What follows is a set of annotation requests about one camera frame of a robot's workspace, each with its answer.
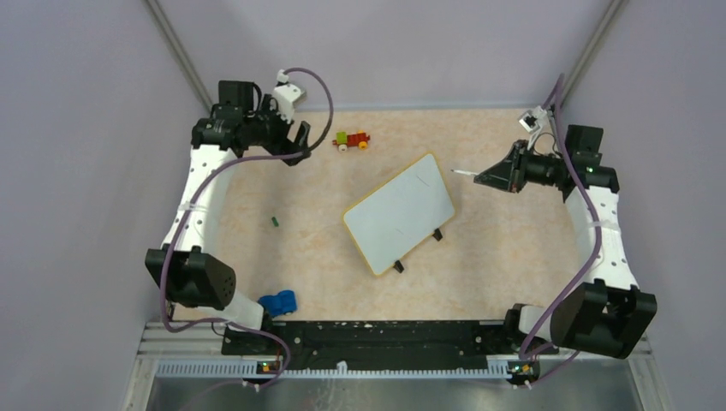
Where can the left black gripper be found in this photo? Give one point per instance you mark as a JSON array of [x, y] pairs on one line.
[[285, 145]]

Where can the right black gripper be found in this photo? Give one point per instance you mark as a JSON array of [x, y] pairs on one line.
[[509, 172]]

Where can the green white marker pen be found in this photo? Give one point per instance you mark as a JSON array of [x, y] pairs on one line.
[[465, 172]]

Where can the yellow framed whiteboard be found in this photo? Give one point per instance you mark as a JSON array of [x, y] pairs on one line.
[[392, 220]]

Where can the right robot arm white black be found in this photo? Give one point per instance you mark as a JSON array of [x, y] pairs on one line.
[[605, 311]]

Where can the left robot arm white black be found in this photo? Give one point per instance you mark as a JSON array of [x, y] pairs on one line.
[[185, 267]]

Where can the black whiteboard foot left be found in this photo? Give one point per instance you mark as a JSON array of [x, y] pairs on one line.
[[398, 266]]

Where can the blue toy car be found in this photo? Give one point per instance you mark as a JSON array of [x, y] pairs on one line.
[[282, 303]]

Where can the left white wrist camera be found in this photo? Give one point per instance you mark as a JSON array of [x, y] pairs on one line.
[[287, 96]]

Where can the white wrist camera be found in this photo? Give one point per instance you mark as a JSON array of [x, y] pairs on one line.
[[533, 121], [287, 96]]

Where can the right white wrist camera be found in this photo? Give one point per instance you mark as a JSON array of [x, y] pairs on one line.
[[533, 121]]

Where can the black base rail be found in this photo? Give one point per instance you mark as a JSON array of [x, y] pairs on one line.
[[426, 345]]

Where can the white slotted cable duct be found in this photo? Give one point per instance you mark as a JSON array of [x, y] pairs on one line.
[[251, 369]]

